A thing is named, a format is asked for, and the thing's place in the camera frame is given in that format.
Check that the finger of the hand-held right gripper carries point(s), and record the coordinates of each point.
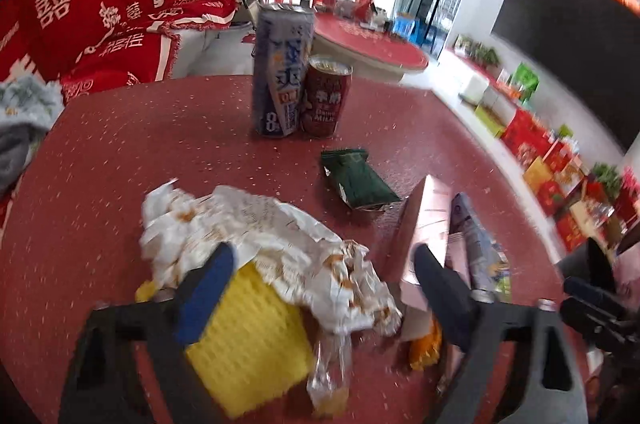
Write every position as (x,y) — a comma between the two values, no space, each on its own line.
(577,288)
(600,264)

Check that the white paper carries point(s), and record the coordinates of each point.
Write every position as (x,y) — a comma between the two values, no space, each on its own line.
(270,229)

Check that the dark green foil packet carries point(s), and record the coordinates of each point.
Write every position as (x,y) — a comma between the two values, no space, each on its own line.
(360,179)

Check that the blue white foil packet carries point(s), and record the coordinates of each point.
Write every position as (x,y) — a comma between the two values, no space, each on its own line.
(477,249)

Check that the round red top table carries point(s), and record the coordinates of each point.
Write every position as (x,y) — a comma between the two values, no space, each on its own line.
(370,48)

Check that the yellow printed snack packet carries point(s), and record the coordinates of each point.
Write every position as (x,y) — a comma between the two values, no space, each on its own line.
(425,349)

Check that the blue plastic stool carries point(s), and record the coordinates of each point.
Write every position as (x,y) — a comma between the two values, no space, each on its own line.
(404,28)
(432,38)

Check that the large wall television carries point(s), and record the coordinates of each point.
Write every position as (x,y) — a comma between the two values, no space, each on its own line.
(565,48)

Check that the black round trash bin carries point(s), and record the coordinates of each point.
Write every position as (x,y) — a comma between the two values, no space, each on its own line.
(575,261)

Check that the short red drink can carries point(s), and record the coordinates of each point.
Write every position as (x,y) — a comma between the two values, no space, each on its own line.
(327,103)

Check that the long pink cardboard box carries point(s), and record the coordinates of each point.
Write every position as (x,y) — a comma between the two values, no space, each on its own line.
(425,229)

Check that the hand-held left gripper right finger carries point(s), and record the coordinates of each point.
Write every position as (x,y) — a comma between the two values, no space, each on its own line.
(442,299)

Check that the low television cabinet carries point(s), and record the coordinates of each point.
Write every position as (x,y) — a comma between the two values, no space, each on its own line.
(450,78)

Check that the grey folding chair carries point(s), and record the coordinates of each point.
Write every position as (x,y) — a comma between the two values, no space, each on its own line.
(245,6)

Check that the pile of red gift boxes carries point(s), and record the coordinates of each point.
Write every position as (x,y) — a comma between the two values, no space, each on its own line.
(545,158)

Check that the yellow sponge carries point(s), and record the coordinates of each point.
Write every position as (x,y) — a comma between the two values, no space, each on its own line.
(250,349)

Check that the grey fluffy blanket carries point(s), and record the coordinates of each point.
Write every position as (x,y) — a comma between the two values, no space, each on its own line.
(25,123)

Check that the potted green plant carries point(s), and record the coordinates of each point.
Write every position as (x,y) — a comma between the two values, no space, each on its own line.
(607,179)

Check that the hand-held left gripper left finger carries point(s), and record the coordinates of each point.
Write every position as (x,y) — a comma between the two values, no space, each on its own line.
(205,299)

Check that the clear plastic wrapper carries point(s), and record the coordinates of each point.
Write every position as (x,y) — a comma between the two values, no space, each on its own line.
(330,369)

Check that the white cylindrical appliance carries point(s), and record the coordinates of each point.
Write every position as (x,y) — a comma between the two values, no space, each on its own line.
(472,87)

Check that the clutter of boxes and cups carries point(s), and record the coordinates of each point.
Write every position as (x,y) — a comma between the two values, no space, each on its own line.
(345,6)

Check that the green plastic bag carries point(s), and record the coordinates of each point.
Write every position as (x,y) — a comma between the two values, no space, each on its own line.
(525,81)

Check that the pink flower bouquet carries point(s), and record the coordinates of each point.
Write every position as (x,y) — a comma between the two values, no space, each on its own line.
(631,184)

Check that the tall blue white drink can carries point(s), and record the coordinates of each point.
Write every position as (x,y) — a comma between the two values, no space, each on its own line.
(282,73)

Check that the green leafy plant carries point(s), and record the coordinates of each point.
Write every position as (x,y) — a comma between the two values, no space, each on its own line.
(477,51)

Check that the red covered sofa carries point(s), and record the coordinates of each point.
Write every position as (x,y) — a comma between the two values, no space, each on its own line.
(100,13)

